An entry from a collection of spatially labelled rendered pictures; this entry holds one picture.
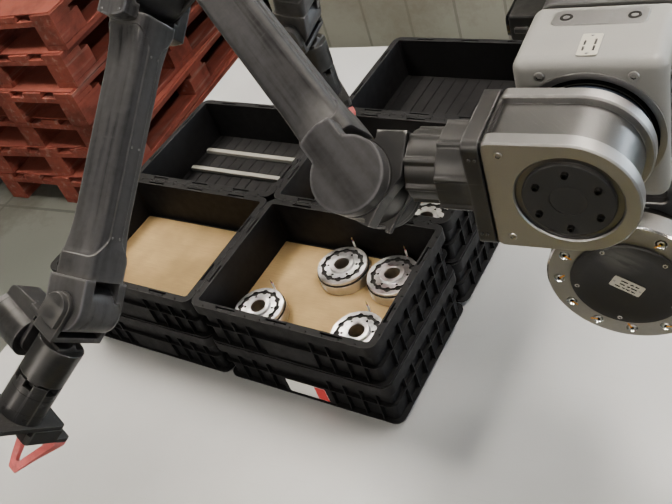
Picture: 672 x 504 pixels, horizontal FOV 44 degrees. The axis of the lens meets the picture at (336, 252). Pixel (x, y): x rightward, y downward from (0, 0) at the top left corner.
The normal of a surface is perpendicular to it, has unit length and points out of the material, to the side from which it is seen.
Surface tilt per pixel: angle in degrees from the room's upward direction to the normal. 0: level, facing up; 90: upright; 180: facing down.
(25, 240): 0
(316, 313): 0
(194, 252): 0
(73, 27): 90
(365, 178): 38
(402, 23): 90
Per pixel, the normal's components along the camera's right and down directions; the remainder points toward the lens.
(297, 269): -0.28, -0.70
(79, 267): -0.41, -0.11
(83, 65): 0.88, 0.09
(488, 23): -0.39, 0.71
